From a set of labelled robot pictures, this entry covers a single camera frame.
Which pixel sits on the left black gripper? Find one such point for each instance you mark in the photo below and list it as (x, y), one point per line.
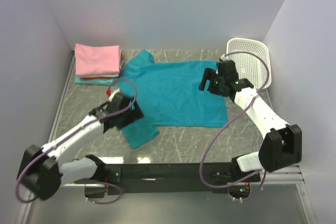
(134, 114)

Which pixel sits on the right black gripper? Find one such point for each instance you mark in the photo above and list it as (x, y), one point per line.
(208, 75)

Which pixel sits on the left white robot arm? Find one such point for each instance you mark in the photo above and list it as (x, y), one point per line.
(43, 170)

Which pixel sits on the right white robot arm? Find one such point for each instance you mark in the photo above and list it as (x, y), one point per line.
(282, 144)

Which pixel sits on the white perforated plastic basket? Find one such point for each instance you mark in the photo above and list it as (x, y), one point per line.
(248, 66)

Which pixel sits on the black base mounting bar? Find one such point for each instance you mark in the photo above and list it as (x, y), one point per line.
(170, 178)

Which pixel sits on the pink folded t-shirt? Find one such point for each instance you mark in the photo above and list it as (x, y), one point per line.
(93, 61)

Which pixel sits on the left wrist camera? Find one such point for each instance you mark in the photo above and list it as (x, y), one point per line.
(112, 93)

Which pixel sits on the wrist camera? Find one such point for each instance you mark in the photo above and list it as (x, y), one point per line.
(112, 93)
(224, 58)

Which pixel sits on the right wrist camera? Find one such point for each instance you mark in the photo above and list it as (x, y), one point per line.
(224, 58)

